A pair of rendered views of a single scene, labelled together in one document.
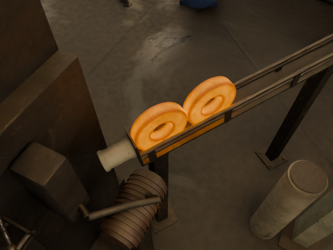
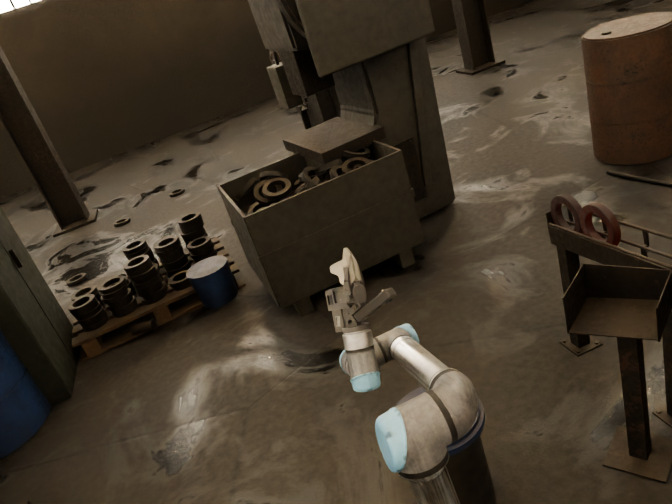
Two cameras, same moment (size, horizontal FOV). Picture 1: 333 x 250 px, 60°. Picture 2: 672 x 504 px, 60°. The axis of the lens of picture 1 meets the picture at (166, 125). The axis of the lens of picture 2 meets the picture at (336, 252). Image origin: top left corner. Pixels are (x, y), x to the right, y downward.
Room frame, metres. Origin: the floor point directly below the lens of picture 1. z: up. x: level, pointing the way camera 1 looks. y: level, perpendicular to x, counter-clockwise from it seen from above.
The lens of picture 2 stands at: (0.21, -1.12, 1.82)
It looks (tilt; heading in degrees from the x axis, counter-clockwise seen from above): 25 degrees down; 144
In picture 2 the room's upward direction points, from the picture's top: 19 degrees counter-clockwise
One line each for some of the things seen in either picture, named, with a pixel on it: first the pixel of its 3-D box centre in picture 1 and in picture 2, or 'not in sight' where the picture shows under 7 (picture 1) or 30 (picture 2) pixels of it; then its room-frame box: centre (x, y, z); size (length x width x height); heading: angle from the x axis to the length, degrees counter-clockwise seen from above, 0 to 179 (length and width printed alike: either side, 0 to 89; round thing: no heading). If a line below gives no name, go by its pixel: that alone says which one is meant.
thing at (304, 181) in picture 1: (281, 206); not in sight; (0.39, -0.44, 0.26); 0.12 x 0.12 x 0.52
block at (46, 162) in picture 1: (54, 184); not in sight; (0.29, 0.27, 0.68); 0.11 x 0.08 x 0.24; 63
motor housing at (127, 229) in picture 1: (139, 226); not in sight; (0.31, 0.10, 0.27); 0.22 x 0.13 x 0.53; 153
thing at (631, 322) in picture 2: not in sight; (625, 374); (-0.50, 0.37, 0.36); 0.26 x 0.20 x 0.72; 8
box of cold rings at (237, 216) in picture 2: not in sight; (319, 217); (-2.70, 0.98, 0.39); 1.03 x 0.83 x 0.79; 67
